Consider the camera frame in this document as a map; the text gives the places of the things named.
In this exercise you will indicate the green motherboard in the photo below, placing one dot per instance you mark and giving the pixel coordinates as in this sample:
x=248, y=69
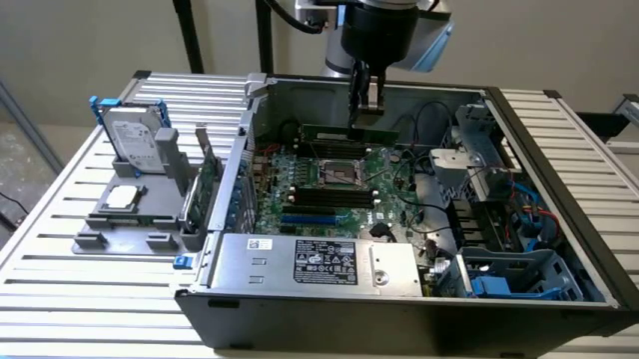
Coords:
x=393, y=209

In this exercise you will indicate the black fan shroud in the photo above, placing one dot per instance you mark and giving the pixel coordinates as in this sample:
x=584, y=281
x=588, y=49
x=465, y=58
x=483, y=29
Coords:
x=471, y=224

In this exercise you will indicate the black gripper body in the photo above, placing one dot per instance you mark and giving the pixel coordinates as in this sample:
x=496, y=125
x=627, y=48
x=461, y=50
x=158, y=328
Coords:
x=379, y=30

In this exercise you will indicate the green graphics card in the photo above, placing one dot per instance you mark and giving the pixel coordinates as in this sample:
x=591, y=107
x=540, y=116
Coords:
x=201, y=187

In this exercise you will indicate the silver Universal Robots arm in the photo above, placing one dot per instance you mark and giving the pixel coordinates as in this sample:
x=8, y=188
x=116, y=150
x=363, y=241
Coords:
x=337, y=56

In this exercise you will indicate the blue expansion slot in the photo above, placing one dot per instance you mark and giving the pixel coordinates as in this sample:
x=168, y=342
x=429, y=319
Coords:
x=308, y=218

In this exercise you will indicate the metal CPU socket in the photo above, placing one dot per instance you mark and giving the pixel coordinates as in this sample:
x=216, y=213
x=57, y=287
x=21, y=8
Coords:
x=340, y=171

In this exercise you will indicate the blue plastic clip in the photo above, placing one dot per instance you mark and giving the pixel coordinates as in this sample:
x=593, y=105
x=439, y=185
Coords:
x=182, y=261

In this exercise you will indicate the grey parts rack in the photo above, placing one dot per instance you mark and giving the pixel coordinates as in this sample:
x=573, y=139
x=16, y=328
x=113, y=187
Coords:
x=129, y=235

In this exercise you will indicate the blue disk caddy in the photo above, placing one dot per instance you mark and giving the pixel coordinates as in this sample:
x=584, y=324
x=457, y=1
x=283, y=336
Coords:
x=110, y=101

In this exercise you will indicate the metal drive cage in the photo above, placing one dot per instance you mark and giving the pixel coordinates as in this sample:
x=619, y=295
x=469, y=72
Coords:
x=479, y=131

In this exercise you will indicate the black RAM slot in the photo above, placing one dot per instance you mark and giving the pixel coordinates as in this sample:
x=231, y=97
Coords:
x=332, y=194
x=332, y=189
x=332, y=199
x=332, y=205

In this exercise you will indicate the black open PC case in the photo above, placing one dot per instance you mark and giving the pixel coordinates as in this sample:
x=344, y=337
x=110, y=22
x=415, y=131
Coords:
x=379, y=325

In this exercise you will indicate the aluminium frame piece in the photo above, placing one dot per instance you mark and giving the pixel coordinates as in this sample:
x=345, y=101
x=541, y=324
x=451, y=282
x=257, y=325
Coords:
x=623, y=119

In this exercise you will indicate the green RAM stick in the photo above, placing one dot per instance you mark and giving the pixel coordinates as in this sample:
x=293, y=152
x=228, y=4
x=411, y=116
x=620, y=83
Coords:
x=324, y=134

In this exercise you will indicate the grey disk bay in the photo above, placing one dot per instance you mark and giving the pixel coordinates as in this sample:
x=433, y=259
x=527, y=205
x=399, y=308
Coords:
x=519, y=269

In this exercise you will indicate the black upright pole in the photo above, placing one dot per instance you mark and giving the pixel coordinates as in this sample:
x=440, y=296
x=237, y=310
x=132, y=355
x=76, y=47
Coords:
x=189, y=37
x=264, y=37

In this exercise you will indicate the silver power supply unit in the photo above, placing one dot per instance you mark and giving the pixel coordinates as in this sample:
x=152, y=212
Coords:
x=279, y=261

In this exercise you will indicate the silver CPU chip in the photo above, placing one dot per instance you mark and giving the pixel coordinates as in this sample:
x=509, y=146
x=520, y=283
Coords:
x=121, y=196

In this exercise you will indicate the silver hard disk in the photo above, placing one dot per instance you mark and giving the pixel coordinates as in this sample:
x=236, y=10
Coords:
x=133, y=142

